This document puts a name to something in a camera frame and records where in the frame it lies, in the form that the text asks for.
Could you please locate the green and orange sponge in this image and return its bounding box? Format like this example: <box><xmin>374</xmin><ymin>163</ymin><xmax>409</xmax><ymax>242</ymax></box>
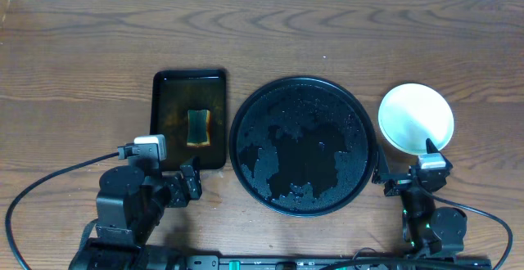
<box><xmin>187</xmin><ymin>110</ymin><xmax>210</xmax><ymax>147</ymax></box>

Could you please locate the light blue plate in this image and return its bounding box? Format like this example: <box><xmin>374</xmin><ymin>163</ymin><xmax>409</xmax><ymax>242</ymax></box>
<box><xmin>377</xmin><ymin>83</ymin><xmax>454</xmax><ymax>155</ymax></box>

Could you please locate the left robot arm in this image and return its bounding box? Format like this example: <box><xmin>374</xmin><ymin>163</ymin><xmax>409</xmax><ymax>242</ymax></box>
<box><xmin>69</xmin><ymin>157</ymin><xmax>202</xmax><ymax>270</ymax></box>

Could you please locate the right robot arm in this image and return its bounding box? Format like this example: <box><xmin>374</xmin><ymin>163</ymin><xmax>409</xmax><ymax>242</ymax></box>
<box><xmin>372</xmin><ymin>139</ymin><xmax>468</xmax><ymax>259</ymax></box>

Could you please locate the black rectangular water tray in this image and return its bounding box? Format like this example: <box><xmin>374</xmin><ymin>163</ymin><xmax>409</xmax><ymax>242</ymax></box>
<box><xmin>150</xmin><ymin>69</ymin><xmax>227</xmax><ymax>171</ymax></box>

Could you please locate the black round tray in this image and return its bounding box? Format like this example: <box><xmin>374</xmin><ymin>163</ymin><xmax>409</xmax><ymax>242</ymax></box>
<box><xmin>228</xmin><ymin>76</ymin><xmax>379</xmax><ymax>217</ymax></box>

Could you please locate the left black cable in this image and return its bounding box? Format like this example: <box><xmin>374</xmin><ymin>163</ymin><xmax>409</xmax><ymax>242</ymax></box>
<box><xmin>4</xmin><ymin>151</ymin><xmax>122</xmax><ymax>270</ymax></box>

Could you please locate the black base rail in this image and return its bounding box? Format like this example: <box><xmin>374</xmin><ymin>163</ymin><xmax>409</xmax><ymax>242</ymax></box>
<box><xmin>171</xmin><ymin>255</ymin><xmax>491</xmax><ymax>270</ymax></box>

